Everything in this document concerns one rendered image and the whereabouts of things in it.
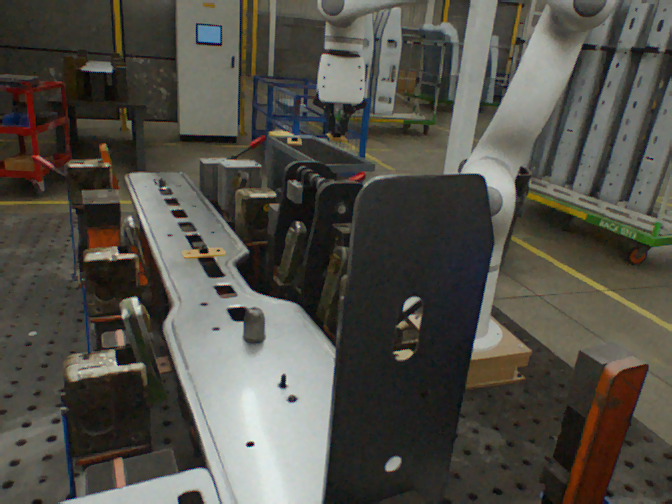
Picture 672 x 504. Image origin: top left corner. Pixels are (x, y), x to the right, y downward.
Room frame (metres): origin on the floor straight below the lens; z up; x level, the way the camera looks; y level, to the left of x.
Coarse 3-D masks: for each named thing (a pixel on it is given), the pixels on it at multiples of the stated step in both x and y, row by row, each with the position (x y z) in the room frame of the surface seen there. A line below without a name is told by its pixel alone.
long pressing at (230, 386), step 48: (144, 192) 1.39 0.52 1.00; (192, 192) 1.43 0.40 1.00; (240, 240) 1.07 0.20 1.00; (192, 288) 0.83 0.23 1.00; (240, 288) 0.85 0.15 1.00; (192, 336) 0.67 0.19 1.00; (240, 336) 0.68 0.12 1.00; (288, 336) 0.70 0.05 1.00; (192, 384) 0.56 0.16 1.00; (240, 384) 0.57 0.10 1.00; (288, 384) 0.58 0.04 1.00; (240, 432) 0.48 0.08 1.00; (288, 432) 0.49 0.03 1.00; (240, 480) 0.41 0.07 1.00; (288, 480) 0.42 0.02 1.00
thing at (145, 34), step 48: (0, 0) 7.46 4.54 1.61; (48, 0) 7.66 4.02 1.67; (96, 0) 7.85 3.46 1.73; (144, 0) 8.06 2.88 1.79; (240, 0) 8.49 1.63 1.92; (0, 48) 7.43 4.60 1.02; (48, 48) 7.63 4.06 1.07; (96, 48) 7.83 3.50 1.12; (144, 48) 8.04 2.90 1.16; (240, 48) 8.49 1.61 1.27; (0, 96) 7.41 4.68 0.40; (48, 96) 7.61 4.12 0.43; (144, 96) 8.03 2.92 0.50
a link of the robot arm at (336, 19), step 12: (324, 0) 1.12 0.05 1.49; (336, 0) 1.11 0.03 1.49; (348, 0) 1.11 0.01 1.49; (360, 0) 1.11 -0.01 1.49; (372, 0) 1.11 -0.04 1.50; (384, 0) 1.11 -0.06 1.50; (396, 0) 1.12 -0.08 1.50; (408, 0) 1.14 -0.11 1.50; (420, 0) 1.17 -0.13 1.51; (324, 12) 1.12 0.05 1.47; (336, 12) 1.12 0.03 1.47; (348, 12) 1.11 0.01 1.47; (360, 12) 1.11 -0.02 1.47; (372, 12) 1.12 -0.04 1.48; (336, 24) 1.14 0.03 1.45
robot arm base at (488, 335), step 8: (496, 272) 1.12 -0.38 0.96; (488, 280) 1.11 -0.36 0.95; (496, 280) 1.13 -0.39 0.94; (488, 288) 1.11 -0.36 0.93; (488, 296) 1.12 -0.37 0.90; (488, 304) 1.12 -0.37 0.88; (488, 312) 1.12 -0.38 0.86; (480, 320) 1.11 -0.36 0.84; (488, 320) 1.13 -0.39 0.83; (480, 328) 1.11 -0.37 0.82; (488, 328) 1.17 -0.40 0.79; (496, 328) 1.17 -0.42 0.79; (480, 336) 1.12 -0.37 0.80; (488, 336) 1.13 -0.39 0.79; (496, 336) 1.13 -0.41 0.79; (480, 344) 1.09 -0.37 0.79; (488, 344) 1.09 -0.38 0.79; (496, 344) 1.10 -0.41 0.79
